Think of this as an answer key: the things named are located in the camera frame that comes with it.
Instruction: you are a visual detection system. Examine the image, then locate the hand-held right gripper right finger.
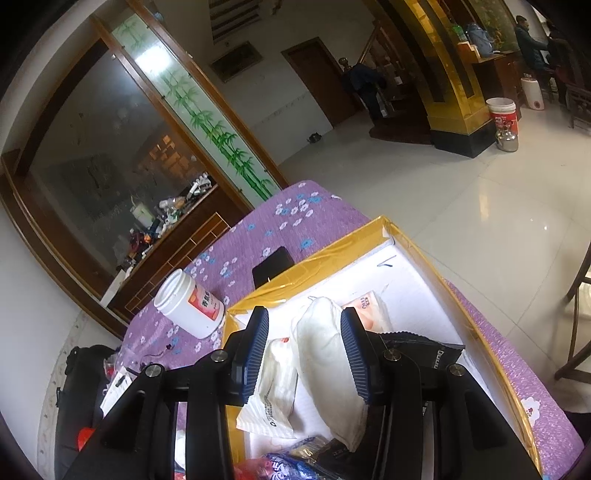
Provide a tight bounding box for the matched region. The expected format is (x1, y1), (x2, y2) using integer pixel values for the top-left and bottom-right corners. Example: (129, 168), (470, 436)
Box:
(340, 307), (541, 480)

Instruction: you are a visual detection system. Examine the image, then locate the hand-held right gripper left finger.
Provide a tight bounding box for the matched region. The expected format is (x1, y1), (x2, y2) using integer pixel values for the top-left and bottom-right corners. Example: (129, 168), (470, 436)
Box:
(62, 305), (270, 480)

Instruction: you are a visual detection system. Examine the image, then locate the white snack packet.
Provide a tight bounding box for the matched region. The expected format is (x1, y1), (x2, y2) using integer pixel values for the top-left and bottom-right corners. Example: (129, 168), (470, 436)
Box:
(292, 295), (370, 453)

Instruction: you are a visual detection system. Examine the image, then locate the white tissue packet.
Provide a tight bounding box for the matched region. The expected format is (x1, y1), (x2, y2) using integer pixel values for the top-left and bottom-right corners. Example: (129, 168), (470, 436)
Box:
(236, 339), (298, 439)

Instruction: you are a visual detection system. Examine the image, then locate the yellow cardboard box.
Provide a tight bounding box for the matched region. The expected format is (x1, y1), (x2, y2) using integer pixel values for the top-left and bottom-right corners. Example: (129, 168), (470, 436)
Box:
(222, 215), (543, 480)

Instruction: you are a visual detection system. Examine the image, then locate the pink tissue packet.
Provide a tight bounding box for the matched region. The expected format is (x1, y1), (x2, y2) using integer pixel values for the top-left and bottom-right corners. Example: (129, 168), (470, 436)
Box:
(342, 290), (393, 335)

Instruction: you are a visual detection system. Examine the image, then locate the black packet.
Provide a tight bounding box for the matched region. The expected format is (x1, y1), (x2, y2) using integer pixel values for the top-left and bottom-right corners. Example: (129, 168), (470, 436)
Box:
(383, 331), (466, 384)

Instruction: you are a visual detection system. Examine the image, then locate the white jar red label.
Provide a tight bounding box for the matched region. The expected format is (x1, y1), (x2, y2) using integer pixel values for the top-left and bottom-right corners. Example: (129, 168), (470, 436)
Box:
(154, 269), (227, 339)

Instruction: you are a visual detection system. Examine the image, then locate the black rectangular object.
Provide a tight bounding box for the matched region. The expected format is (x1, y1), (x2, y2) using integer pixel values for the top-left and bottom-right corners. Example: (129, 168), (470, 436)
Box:
(252, 247), (295, 289)

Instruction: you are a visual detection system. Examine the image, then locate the blue purple snack packet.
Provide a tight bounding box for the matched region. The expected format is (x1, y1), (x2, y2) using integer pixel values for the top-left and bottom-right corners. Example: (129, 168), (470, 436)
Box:
(233, 450), (324, 480)

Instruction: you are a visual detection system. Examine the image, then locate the wooden sideboard cabinet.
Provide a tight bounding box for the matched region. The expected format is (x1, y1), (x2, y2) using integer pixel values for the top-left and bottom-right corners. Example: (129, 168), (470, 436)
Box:
(99, 182), (252, 324)

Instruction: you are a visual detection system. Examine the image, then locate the white paper notebook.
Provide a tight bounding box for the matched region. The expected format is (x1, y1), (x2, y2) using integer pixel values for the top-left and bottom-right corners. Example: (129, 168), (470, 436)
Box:
(99, 369), (139, 416)

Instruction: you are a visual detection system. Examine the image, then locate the purple floral tablecloth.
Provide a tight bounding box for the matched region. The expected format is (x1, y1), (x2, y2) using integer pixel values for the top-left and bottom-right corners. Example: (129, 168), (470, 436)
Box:
(122, 180), (585, 480)

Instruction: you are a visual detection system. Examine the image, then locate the assorted clutter pile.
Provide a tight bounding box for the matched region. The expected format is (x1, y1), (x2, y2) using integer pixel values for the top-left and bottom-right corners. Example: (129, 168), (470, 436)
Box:
(115, 171), (218, 273)

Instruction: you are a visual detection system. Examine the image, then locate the black bag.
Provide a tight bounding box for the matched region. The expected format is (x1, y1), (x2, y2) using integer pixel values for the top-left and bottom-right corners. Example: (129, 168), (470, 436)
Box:
(55, 344), (118, 462)

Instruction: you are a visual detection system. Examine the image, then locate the wooden chair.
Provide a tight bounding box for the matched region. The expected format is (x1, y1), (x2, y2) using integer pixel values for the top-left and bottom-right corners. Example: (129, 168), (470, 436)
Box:
(554, 240), (591, 381)

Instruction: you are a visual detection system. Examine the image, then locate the bamboo print glass panel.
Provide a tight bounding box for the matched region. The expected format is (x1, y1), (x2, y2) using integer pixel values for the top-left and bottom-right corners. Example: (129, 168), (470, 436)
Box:
(111, 14), (282, 208)

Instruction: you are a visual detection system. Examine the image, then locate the golden pillar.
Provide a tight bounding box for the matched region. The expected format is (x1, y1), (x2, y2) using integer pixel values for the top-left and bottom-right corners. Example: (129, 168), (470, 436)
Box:
(392, 0), (499, 158)

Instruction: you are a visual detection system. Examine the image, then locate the white red bucket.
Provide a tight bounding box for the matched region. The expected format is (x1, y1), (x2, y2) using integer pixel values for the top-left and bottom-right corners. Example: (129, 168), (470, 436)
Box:
(486, 97), (517, 137)

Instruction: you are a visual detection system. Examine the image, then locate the wooden door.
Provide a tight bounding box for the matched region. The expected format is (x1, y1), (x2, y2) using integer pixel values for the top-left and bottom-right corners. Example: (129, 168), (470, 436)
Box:
(281, 37), (365, 127)

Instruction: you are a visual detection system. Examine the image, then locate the framed wall picture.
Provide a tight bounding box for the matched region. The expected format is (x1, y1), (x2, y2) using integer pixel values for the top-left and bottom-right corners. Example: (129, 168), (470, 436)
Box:
(210, 41), (264, 84)

